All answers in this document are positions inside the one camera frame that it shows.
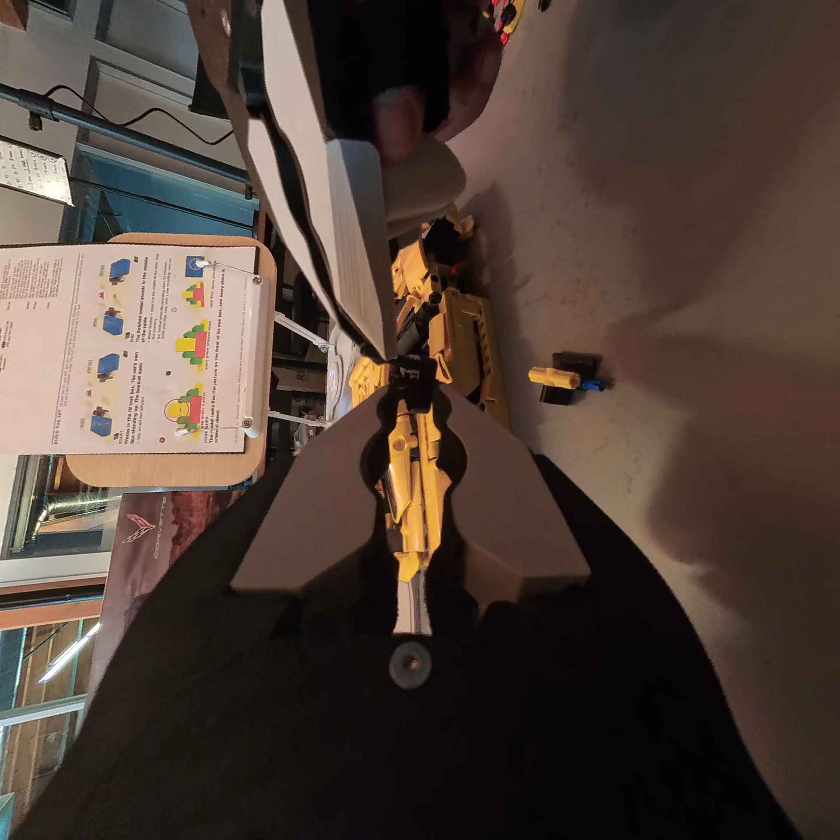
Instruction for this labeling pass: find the yellow and black brick subassembly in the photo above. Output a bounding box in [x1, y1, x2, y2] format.
[528, 351, 616, 408]

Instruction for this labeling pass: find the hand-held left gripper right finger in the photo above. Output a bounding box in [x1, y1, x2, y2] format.
[427, 385, 592, 632]

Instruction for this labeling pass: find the yellow toy brick car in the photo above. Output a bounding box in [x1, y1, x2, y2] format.
[346, 213, 514, 581]

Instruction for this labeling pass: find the black brick connector with pins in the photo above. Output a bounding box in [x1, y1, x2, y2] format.
[390, 351, 435, 413]

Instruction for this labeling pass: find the dark printed cardboard box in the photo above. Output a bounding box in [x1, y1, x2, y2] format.
[85, 487, 266, 713]

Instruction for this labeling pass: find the black metal pole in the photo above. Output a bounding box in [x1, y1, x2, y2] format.
[0, 85, 132, 139]

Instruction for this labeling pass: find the person's right hand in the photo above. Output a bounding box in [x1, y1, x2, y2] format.
[373, 26, 505, 165]

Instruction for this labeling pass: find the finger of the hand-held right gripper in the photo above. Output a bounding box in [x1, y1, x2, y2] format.
[262, 0, 399, 361]
[246, 115, 388, 362]

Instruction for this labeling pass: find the printed instruction sheet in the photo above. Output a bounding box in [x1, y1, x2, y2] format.
[0, 243, 271, 457]

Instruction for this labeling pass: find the teal glass panel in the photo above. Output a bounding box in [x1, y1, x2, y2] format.
[69, 144, 263, 240]

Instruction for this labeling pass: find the cluster of small coloured pins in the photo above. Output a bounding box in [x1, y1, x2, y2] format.
[489, 0, 527, 47]

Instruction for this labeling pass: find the black framed notice sheet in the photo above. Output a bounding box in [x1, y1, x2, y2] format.
[0, 134, 74, 208]

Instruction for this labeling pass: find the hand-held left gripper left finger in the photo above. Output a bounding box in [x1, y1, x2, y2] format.
[230, 386, 396, 631]

